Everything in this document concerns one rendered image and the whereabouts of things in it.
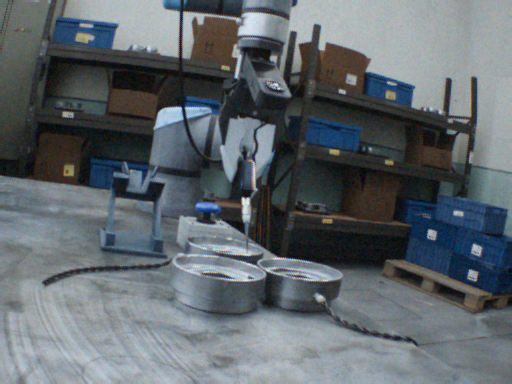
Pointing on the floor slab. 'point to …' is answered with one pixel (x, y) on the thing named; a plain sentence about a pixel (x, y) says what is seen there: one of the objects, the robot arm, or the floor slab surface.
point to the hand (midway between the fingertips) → (243, 174)
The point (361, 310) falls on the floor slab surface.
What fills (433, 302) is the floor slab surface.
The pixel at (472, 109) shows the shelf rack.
